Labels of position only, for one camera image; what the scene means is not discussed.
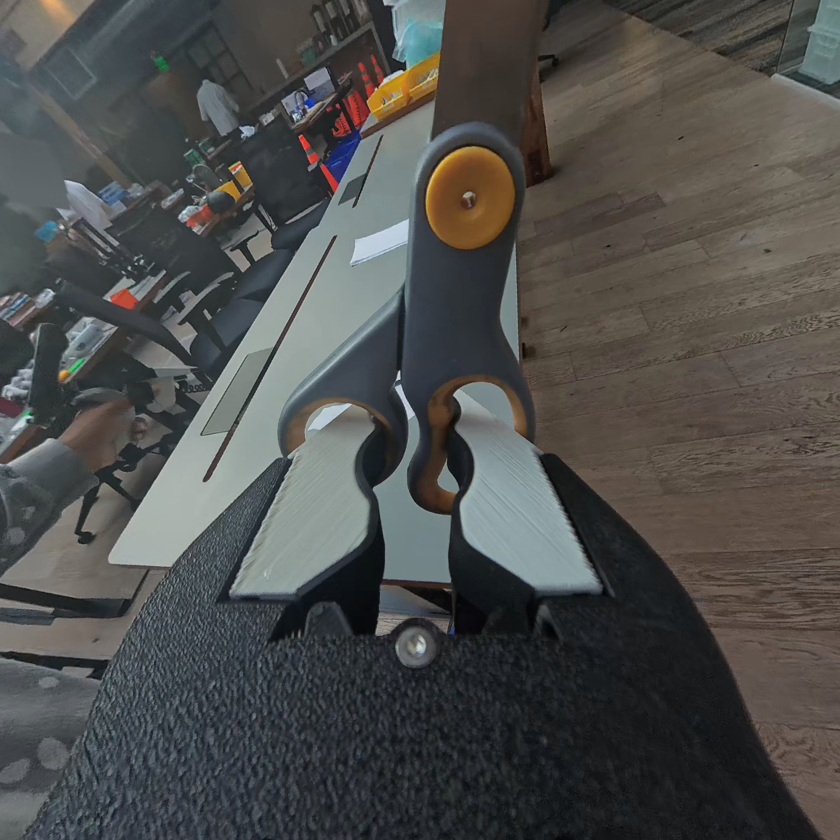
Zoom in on yellow parts bin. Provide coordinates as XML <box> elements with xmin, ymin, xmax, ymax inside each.
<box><xmin>365</xmin><ymin>69</ymin><xmax>413</xmax><ymax>123</ymax></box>
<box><xmin>402</xmin><ymin>52</ymin><xmax>442</xmax><ymax>102</ymax></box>

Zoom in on black office chair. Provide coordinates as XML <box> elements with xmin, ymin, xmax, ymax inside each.
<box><xmin>230</xmin><ymin>197</ymin><xmax>332</xmax><ymax>266</ymax></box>
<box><xmin>176</xmin><ymin>248</ymin><xmax>299</xmax><ymax>382</ymax></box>
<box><xmin>39</xmin><ymin>281</ymin><xmax>201</xmax><ymax>546</ymax></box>
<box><xmin>235</xmin><ymin>121</ymin><xmax>326</xmax><ymax>224</ymax></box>

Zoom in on person's grey hooded sweatshirt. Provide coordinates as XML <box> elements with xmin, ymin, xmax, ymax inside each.
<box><xmin>0</xmin><ymin>656</ymin><xmax>106</xmax><ymax>840</ymax></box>

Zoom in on row of orange cones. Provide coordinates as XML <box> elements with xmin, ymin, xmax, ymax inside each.
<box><xmin>343</xmin><ymin>54</ymin><xmax>387</xmax><ymax>132</ymax></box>

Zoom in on person's left forearm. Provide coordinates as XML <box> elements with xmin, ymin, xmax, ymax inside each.
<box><xmin>0</xmin><ymin>438</ymin><xmax>99</xmax><ymax>578</ymax></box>

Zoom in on blue plastic bin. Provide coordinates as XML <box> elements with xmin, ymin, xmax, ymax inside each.
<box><xmin>325</xmin><ymin>130</ymin><xmax>363</xmax><ymax>185</ymax></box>

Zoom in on person's left hand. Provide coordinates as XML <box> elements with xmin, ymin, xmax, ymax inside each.
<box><xmin>60</xmin><ymin>395</ymin><xmax>148</xmax><ymax>473</ymax></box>

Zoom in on dark wooden shelf unit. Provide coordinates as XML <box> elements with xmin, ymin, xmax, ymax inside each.
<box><xmin>249</xmin><ymin>0</ymin><xmax>395</xmax><ymax>132</ymax></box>

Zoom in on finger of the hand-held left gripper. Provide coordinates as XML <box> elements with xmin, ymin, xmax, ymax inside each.
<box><xmin>130</xmin><ymin>363</ymin><xmax>200</xmax><ymax>392</ymax></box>

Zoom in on teal plastic bag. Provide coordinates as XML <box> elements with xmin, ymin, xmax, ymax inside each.
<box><xmin>392</xmin><ymin>0</ymin><xmax>448</xmax><ymax>67</ymax></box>

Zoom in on wooden table leg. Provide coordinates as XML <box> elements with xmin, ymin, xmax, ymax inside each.
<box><xmin>521</xmin><ymin>69</ymin><xmax>553</xmax><ymax>189</ymax></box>

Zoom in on orange traffic cone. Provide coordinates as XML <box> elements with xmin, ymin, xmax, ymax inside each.
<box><xmin>298</xmin><ymin>134</ymin><xmax>337</xmax><ymax>193</ymax></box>

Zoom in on grey orange scissors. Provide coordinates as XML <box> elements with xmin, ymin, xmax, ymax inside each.
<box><xmin>277</xmin><ymin>0</ymin><xmax>552</xmax><ymax>515</ymax></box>

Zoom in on grey desk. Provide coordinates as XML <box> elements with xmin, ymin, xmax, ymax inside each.
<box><xmin>331</xmin><ymin>98</ymin><xmax>441</xmax><ymax>221</ymax></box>
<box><xmin>108</xmin><ymin>213</ymin><xmax>524</xmax><ymax>589</ymax></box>

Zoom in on glass railing panel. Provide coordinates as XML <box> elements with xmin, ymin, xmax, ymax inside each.
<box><xmin>777</xmin><ymin>0</ymin><xmax>840</xmax><ymax>99</ymax></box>

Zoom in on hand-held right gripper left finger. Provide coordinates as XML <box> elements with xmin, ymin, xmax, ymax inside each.
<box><xmin>227</xmin><ymin>410</ymin><xmax>386</xmax><ymax>632</ymax></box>

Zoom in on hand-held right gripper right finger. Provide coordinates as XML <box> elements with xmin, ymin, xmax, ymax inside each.
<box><xmin>448</xmin><ymin>387</ymin><xmax>605</xmax><ymax>634</ymax></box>

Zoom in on stack of lined paper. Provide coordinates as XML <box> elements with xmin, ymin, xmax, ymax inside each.
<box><xmin>350</xmin><ymin>220</ymin><xmax>411</xmax><ymax>268</ymax></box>

